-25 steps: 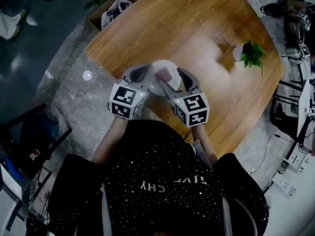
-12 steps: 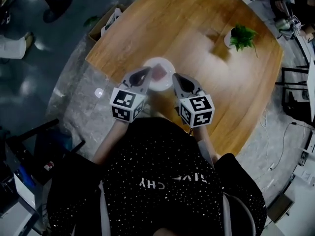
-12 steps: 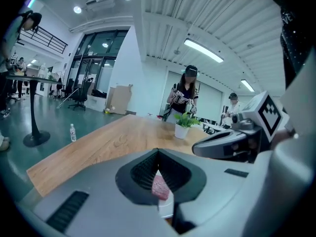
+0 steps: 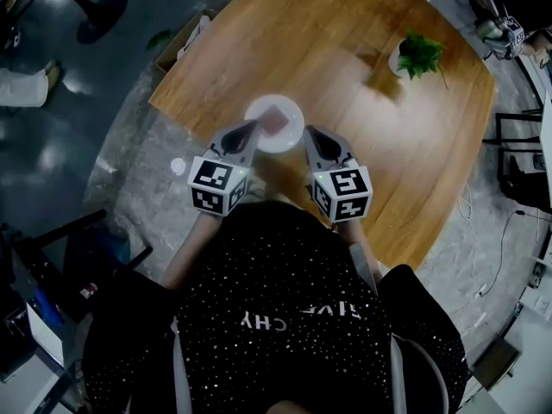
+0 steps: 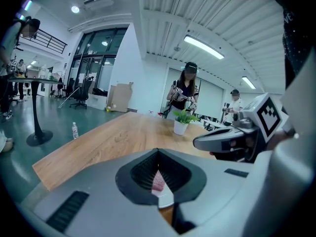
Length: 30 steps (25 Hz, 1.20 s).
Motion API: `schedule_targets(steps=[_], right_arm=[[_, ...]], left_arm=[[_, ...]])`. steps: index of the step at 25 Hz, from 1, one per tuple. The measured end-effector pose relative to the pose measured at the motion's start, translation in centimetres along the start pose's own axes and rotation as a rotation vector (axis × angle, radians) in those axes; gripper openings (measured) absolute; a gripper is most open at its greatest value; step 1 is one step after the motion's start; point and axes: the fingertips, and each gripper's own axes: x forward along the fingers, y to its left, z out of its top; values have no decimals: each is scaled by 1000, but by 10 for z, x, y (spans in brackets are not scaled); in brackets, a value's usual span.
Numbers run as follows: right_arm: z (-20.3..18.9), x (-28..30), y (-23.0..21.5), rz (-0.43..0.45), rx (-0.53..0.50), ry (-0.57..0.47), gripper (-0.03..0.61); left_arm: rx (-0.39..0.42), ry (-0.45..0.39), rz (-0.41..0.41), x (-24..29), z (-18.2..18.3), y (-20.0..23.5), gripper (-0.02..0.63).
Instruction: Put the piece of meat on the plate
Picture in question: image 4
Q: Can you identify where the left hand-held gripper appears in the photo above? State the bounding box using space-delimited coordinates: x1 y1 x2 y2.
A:
186 119 264 217

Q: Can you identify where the blue bag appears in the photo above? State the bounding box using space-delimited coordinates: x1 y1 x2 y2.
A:
34 285 66 329

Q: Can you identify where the white floor cable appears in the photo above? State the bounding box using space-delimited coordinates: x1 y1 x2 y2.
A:
456 182 476 220

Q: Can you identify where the person's black speckled shirt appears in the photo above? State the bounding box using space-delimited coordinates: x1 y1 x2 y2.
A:
81 200 471 414

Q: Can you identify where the brown cardboard box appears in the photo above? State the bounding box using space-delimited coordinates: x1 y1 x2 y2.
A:
154 9 217 75

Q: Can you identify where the black metal frame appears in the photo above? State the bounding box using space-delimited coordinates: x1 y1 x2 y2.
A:
482 109 552 211

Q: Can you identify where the person's left forearm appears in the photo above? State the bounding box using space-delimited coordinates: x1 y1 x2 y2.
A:
161 211 228 291

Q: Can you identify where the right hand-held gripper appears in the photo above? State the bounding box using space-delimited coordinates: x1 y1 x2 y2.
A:
303 125 373 223

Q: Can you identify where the black pedestal table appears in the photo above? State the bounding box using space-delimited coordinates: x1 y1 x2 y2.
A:
0 0 129 46

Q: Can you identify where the grey backpack strap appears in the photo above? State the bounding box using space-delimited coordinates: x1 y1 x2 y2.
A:
390 334 450 414
170 317 196 414

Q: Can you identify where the small red object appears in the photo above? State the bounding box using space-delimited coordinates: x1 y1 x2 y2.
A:
261 104 289 138

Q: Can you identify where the black floor cable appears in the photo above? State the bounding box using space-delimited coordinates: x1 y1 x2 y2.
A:
480 209 552 298

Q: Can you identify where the black metal rack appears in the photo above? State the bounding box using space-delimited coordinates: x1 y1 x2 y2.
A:
0 208 155 323

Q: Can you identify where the green plant in white pot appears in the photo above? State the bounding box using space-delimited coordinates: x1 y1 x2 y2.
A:
387 30 449 82

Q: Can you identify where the person's right forearm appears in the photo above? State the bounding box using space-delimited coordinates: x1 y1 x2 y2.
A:
336 220 383 295

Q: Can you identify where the white round plate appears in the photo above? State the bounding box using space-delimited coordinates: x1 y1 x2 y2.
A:
244 94 305 154

